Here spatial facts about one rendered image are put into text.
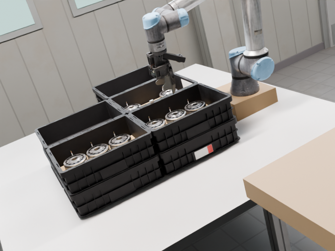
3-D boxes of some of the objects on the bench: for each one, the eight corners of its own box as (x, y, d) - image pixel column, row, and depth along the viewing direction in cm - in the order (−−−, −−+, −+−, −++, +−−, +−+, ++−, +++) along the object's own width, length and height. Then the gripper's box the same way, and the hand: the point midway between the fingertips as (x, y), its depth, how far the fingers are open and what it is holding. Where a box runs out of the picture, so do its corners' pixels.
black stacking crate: (140, 155, 213) (133, 134, 208) (167, 178, 188) (159, 155, 183) (63, 191, 201) (54, 169, 196) (80, 221, 175) (70, 197, 171)
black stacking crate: (209, 123, 226) (204, 102, 221) (243, 140, 200) (238, 117, 195) (140, 155, 213) (133, 134, 208) (167, 178, 188) (159, 155, 183)
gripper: (141, 50, 190) (152, 92, 201) (154, 57, 180) (164, 101, 191) (159, 43, 192) (168, 85, 203) (172, 50, 183) (181, 94, 194)
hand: (171, 88), depth 197 cm, fingers open, 5 cm apart
